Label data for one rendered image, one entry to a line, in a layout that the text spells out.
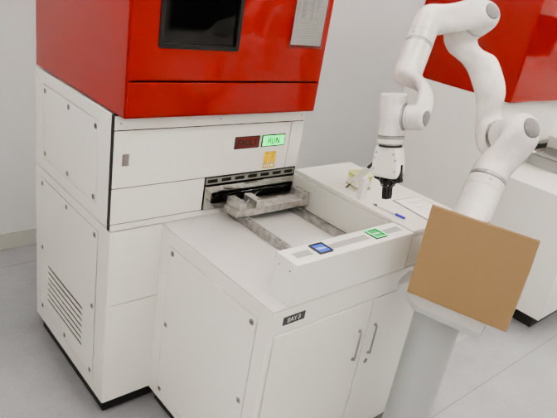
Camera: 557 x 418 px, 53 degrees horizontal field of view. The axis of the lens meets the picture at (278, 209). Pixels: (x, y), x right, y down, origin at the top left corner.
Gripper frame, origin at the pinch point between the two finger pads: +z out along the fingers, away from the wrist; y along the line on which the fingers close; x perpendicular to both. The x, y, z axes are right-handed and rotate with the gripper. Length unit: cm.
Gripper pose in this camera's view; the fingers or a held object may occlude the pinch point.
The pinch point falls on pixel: (386, 192)
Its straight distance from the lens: 185.2
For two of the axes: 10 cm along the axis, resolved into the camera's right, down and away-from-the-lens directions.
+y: 6.6, 2.0, -7.3
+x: 7.5, -1.4, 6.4
